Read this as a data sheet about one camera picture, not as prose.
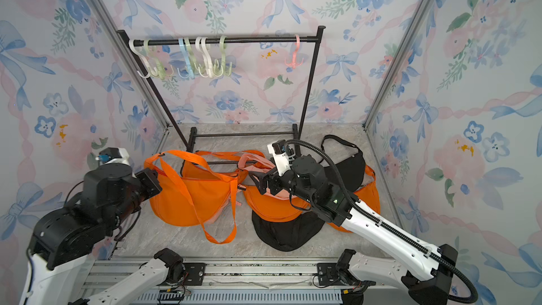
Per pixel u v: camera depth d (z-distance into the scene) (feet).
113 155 1.53
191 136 3.71
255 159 3.18
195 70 2.36
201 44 2.14
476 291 1.96
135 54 2.20
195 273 2.42
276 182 1.85
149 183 1.60
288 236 2.68
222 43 2.16
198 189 2.22
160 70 2.35
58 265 1.09
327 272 2.44
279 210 2.82
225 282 2.40
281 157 1.77
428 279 1.29
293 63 2.45
